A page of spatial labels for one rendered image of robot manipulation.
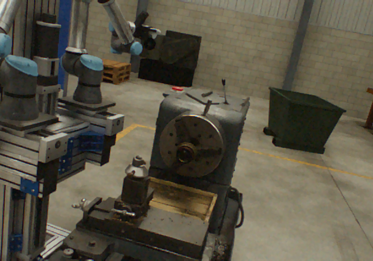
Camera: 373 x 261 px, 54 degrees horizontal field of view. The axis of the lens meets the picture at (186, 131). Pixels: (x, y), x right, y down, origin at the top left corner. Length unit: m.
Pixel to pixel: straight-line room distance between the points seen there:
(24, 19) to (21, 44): 0.11
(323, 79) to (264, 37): 2.17
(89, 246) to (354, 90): 11.23
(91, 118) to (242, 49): 9.89
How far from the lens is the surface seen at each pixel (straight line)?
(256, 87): 11.70
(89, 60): 1.94
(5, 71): 1.56
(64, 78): 6.59
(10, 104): 1.57
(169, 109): 1.92
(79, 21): 2.05
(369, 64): 12.09
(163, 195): 1.68
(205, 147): 1.72
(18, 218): 2.08
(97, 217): 1.30
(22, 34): 1.77
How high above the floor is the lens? 1.61
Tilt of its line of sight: 15 degrees down
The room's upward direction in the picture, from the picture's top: 11 degrees clockwise
